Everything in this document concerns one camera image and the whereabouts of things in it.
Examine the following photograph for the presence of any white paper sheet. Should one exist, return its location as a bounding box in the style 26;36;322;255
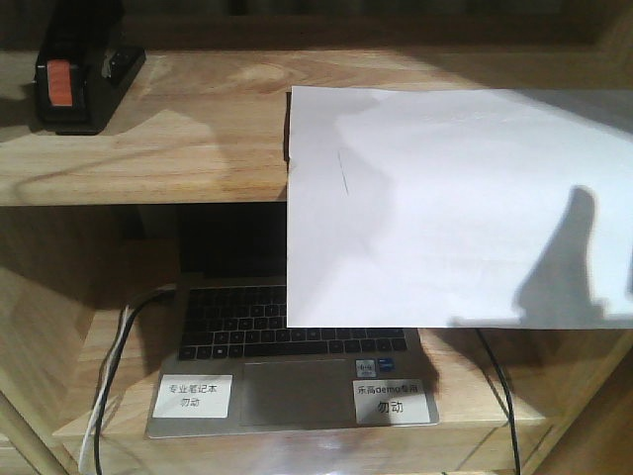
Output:
287;86;632;330

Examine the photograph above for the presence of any black stapler with orange button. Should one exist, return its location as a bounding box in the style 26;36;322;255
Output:
34;1;145;136

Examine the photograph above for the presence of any silver laptop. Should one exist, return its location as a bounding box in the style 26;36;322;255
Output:
147;202;439;438

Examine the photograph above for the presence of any wooden shelf unit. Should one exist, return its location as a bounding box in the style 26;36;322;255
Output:
1;1;632;474

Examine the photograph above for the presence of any black cable left of laptop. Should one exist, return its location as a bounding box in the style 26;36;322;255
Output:
92;290;175;475

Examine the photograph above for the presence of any black cable of laptop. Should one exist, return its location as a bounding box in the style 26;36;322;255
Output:
475;326;523;475
92;290;175;475

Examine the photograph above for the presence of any black cable right of laptop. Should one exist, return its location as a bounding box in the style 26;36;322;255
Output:
475;326;523;475

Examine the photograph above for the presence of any white cable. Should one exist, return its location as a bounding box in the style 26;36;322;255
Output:
78;284;178;475

